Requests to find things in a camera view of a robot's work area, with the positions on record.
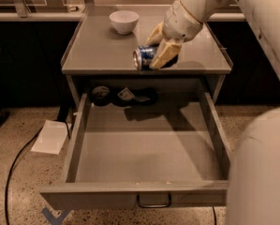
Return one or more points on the white ceramic bowl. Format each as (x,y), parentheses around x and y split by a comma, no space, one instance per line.
(124,21)

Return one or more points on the light rail counter left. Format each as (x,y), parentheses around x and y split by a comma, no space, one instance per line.
(40,10)

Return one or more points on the light rail counter right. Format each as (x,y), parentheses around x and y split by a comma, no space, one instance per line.
(230,13)

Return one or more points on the grey open top drawer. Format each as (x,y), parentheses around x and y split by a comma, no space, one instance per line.
(176,146)

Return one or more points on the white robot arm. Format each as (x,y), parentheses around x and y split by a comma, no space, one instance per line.
(254,174)

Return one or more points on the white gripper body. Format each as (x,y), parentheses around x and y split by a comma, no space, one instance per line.
(181,23)

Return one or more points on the blue pepsi can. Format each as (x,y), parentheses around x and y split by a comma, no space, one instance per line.
(143,56)

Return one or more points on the black bundle with white tag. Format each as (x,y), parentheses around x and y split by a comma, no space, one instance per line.
(124,97)

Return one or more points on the grey cabinet counter unit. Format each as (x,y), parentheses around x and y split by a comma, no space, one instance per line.
(97,50)

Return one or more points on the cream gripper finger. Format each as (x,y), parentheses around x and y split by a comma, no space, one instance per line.
(156,35)
(167,50)

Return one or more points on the light rail counter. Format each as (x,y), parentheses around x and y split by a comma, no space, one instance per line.
(230,13)
(40,10)

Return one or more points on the metal drawer handle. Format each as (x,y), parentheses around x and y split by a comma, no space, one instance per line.
(154,201)

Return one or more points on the black tape roll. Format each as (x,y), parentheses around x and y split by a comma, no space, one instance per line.
(100,96)

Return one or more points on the blue tape floor marker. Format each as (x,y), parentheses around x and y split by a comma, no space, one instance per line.
(52,219)

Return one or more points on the white paper sheet on floor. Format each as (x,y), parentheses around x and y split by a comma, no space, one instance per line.
(52,137)

